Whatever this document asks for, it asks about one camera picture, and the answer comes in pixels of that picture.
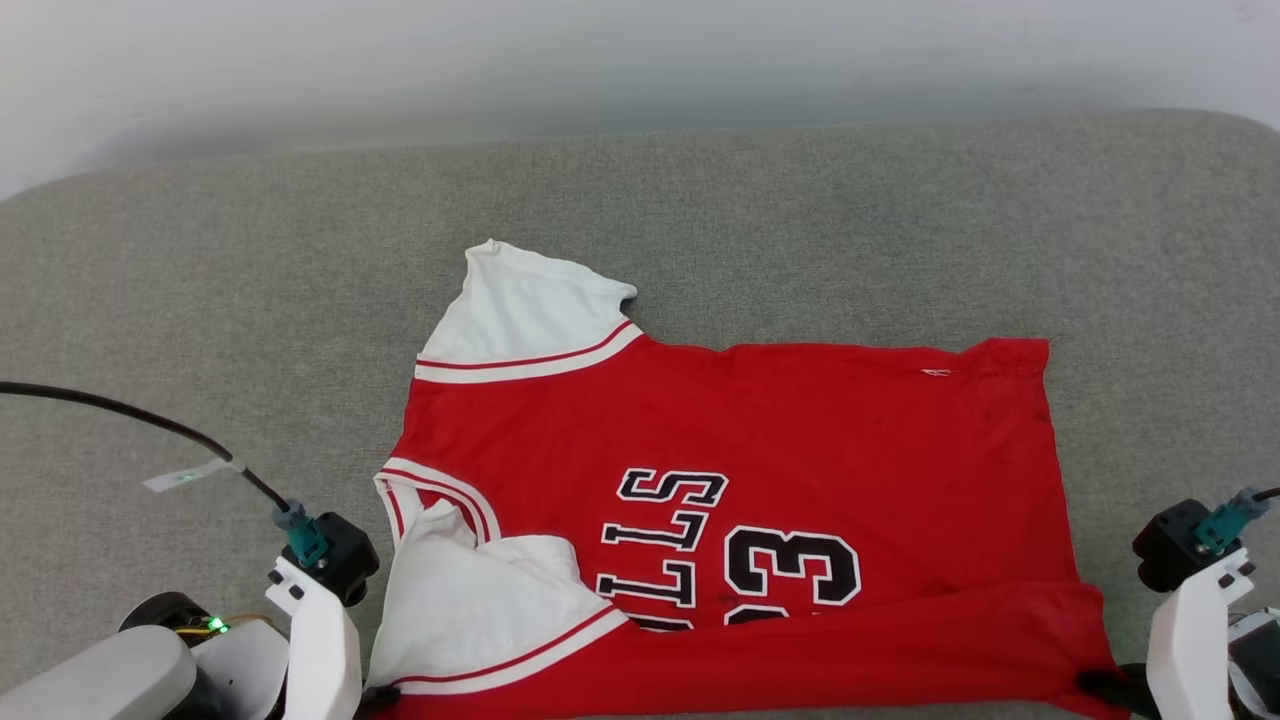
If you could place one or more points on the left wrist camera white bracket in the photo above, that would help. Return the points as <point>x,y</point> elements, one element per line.
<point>325,640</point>

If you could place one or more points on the teal plug on right camera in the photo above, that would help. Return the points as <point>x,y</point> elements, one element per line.
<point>1230,520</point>

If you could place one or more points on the red and white basketball jersey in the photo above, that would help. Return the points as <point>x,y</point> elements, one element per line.
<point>800,440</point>

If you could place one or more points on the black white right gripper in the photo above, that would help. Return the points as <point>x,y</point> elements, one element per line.
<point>1258,670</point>

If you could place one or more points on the teal plug on camera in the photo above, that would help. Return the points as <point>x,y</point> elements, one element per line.
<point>1230,520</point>
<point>303,535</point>

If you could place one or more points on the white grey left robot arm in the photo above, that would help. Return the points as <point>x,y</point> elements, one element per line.
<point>90,680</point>

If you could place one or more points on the teal plug on left camera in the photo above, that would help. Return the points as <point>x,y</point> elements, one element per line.
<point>303,535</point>

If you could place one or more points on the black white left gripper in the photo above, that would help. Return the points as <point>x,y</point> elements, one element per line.
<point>240,670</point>

